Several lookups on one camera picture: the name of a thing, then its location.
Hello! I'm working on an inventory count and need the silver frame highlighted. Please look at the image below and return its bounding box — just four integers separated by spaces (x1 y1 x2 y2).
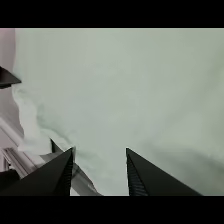
0 116 101 197

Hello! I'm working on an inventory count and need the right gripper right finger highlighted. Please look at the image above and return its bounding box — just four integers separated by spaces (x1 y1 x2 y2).
125 147 203 197

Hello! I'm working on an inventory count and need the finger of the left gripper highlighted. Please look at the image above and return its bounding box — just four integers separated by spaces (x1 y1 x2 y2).
0 66 23 90

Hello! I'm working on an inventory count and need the pale green T-shirt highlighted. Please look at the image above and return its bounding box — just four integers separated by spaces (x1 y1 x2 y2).
11 28 224 197

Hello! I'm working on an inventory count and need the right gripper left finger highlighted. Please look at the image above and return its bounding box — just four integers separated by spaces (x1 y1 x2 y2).
0 147 75 197

